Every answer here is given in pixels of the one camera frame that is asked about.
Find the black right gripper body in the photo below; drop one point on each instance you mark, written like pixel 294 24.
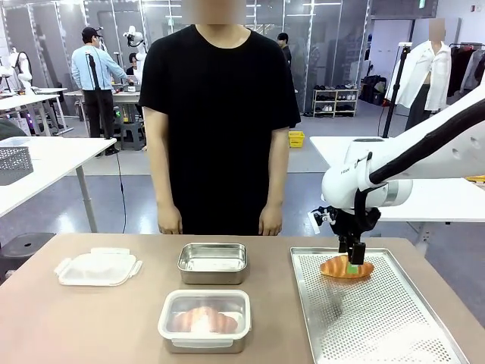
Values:
pixel 348 223

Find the person in black T-shirt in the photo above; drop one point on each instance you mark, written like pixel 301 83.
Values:
pixel 219 113

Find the clothes rack with dark garments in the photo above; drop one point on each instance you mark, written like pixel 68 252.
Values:
pixel 468 72

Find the perforated aluminium baking tray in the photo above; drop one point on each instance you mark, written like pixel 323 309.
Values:
pixel 360 322

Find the golden croissant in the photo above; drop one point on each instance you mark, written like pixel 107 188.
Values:
pixel 223 324
pixel 333 267

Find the yellow plastic crate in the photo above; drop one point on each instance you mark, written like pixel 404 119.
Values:
pixel 296 139

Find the clear plastic lid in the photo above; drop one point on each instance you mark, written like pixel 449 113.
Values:
pixel 94 271

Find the bystander in black clothes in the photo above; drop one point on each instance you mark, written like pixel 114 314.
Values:
pixel 285 47

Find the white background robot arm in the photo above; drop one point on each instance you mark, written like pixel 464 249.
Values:
pixel 20 68
pixel 138 45

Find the man in light blue shirt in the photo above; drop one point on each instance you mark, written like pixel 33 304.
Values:
pixel 91 68

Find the person's left forearm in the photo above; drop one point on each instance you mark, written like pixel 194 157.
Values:
pixel 276 182

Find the white table with grey leg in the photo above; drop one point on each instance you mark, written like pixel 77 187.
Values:
pixel 57 163

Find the clear lid with white frame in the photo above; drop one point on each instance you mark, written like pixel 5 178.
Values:
pixel 204 295

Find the white table with legs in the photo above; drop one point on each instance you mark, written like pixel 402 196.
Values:
pixel 435 204

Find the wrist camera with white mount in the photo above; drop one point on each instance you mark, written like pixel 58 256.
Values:
pixel 321 218

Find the person's right forearm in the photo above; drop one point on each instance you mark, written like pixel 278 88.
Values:
pixel 163 182

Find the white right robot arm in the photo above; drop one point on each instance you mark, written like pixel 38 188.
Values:
pixel 341 182

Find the white shoe rack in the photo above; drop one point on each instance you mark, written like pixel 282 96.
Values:
pixel 335 102

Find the black bag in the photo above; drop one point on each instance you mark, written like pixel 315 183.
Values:
pixel 373 89

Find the black tripod stand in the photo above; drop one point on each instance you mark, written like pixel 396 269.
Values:
pixel 394 91
pixel 94 76

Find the black round stool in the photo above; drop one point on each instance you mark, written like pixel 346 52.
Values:
pixel 26 246

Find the grey woven basket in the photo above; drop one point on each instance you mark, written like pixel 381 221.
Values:
pixel 15 159

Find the white background desk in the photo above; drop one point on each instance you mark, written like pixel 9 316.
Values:
pixel 30 99

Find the grey step stool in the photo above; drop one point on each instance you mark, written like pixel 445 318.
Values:
pixel 132 134

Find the person's left hand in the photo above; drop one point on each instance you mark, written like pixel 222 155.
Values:
pixel 271 221

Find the person's right hand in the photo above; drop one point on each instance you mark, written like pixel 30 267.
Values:
pixel 170 221

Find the seated person with dark hair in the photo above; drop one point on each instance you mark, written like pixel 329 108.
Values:
pixel 133 64

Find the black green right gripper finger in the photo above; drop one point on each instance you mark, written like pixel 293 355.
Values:
pixel 358 256
pixel 343 244

